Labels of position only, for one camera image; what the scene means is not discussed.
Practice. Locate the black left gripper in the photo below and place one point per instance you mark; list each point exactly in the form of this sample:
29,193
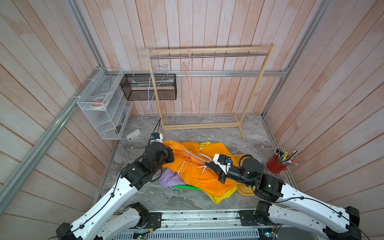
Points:
170,158

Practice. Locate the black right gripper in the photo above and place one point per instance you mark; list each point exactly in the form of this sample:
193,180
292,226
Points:
218,170

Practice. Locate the orange shorts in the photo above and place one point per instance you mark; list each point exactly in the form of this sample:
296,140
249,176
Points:
194,173

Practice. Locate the purple shorts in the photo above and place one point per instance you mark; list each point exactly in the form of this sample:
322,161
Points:
170,179

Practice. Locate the yellow shorts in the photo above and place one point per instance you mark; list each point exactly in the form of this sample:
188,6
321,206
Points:
216,148

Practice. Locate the pink wire hanger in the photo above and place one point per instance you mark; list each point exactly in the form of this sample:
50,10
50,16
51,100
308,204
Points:
187,71

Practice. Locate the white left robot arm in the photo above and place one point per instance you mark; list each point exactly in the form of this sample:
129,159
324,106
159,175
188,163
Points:
98,223

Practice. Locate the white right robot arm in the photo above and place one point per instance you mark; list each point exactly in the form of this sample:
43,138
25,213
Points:
281,204

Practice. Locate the green plastic basket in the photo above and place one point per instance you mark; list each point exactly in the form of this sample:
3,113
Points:
188,187

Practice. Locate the yellow plastic tray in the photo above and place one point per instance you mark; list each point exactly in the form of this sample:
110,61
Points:
243,190

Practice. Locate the small white device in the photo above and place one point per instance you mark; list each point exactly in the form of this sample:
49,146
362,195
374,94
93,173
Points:
133,134

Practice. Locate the red pen cup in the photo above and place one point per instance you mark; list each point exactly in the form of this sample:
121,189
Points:
280,160

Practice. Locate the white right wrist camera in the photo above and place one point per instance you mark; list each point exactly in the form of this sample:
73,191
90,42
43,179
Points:
223,163

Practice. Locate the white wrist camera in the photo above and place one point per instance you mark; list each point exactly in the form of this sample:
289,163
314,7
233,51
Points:
156,137
223,163

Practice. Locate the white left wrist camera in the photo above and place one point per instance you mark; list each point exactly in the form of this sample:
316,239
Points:
156,137

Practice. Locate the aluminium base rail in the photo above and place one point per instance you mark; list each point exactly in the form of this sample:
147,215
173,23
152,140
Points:
211,225

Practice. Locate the black mesh wall basket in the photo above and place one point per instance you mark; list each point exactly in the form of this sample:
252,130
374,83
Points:
139,87

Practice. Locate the white wire mesh shelf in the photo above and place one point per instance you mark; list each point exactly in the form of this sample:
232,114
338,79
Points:
109,122

